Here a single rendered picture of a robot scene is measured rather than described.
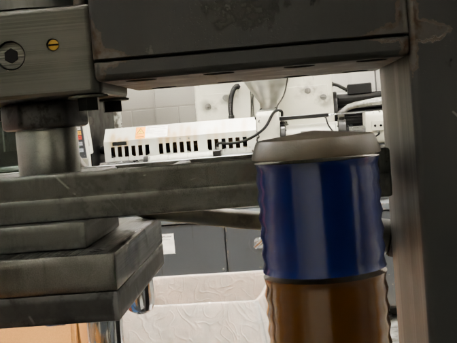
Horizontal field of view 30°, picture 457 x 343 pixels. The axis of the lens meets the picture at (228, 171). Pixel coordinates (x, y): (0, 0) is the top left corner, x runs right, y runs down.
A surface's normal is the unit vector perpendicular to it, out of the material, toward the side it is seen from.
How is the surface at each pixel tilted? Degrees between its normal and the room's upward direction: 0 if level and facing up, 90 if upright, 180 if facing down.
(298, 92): 90
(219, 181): 90
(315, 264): 104
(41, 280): 90
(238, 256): 90
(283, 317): 76
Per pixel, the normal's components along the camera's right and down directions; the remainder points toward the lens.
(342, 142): 0.29, -0.29
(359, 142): 0.55, -0.32
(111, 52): -0.05, 0.06
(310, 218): -0.26, -0.18
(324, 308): -0.10, 0.30
